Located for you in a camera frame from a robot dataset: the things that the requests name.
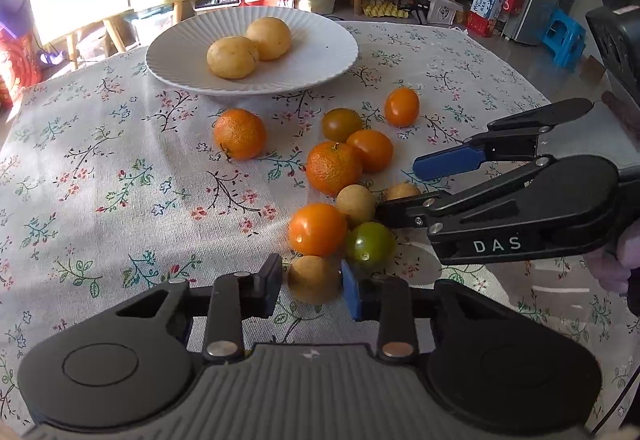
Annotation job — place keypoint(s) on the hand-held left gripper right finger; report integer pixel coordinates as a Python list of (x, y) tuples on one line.
[(350, 292)]

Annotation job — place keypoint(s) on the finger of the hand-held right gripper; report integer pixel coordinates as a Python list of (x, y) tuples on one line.
[(400, 212), (445, 162)]

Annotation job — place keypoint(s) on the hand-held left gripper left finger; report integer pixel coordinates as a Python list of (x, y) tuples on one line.
[(272, 285)]

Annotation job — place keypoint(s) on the tan longan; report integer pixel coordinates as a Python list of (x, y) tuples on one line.
[(355, 204), (401, 191), (312, 279)]

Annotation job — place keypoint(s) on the orange cherry tomato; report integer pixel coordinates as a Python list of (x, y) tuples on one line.
[(401, 106), (371, 150), (316, 229)]

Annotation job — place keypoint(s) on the orange mandarin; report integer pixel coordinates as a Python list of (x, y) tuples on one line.
[(240, 134), (334, 168)]

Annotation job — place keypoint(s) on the brownish green cherry tomato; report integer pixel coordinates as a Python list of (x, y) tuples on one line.
[(341, 122)]

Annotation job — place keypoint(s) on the white ribbed plate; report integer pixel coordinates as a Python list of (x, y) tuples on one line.
[(175, 55)]

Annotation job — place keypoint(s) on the person's right forearm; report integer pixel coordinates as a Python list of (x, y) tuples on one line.
[(622, 112)]

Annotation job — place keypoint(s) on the person's right hand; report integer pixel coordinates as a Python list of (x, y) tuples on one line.
[(610, 267)]

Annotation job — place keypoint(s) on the small red box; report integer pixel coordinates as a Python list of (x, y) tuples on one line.
[(481, 25)]

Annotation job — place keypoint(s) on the white patterned floor box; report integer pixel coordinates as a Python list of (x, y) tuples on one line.
[(445, 11)]

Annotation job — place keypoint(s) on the yellow egg tray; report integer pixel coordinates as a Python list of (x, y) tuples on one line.
[(382, 10)]

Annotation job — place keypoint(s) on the floral tablecloth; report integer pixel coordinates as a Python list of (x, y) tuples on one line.
[(125, 200)]

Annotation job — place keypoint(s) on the blue plastic stool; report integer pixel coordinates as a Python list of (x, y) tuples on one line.
[(567, 32)]

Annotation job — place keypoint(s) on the white storage bin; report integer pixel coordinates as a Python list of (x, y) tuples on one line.
[(317, 4)]

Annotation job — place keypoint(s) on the yellow potato back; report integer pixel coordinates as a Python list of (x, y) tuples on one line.
[(270, 37)]

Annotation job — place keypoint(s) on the yellow potato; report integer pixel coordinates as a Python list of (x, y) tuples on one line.
[(270, 37), (232, 57)]

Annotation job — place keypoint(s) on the yellow potato front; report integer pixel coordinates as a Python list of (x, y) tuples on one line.
[(232, 57)]

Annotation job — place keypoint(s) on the clear bin with black lid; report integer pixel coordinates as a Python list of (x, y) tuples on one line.
[(217, 2)]

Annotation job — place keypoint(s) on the red patterned drum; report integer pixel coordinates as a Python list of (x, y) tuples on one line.
[(7, 70)]

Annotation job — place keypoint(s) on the purple plush toy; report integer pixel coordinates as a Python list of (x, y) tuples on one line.
[(15, 10)]

